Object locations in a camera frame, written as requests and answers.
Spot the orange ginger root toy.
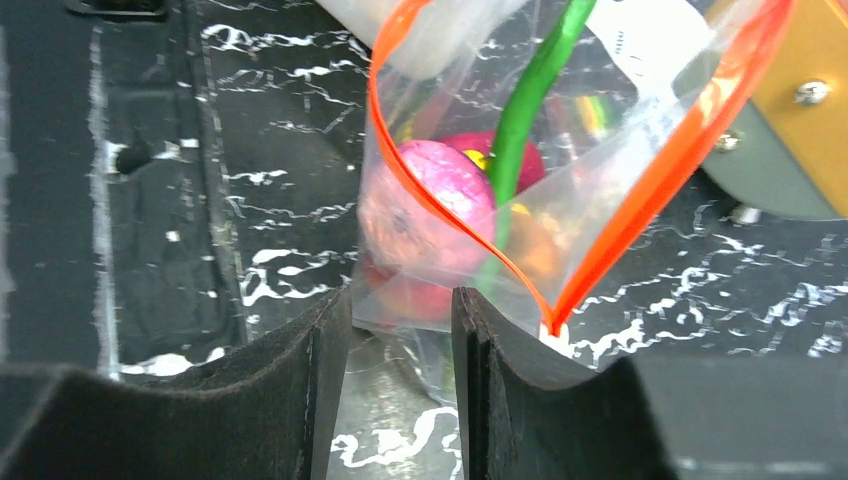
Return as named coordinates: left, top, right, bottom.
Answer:
left=504, top=204, right=565, bottom=288

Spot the white plastic food bin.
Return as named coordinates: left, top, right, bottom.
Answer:
left=318, top=0, right=524, bottom=80

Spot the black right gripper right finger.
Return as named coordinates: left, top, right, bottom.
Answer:
left=451, top=288, right=847, bottom=479

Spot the purple sweet potato toy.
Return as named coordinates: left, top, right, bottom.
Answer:
left=437, top=130, right=546, bottom=194

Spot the clear orange-zip bag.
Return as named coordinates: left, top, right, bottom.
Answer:
left=353, top=1, right=797, bottom=405

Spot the red fruit toy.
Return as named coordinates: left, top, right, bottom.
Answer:
left=364, top=255, right=452, bottom=323

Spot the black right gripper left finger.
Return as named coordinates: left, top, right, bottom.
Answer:
left=1, top=288, right=352, bottom=479

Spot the black base frame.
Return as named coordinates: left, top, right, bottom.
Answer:
left=1, top=1, right=246, bottom=380

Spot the round pastel drawer cabinet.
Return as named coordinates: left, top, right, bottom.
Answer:
left=702, top=1, right=847, bottom=224

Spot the pack of coloured markers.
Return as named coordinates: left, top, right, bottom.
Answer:
left=543, top=95, right=610, bottom=140

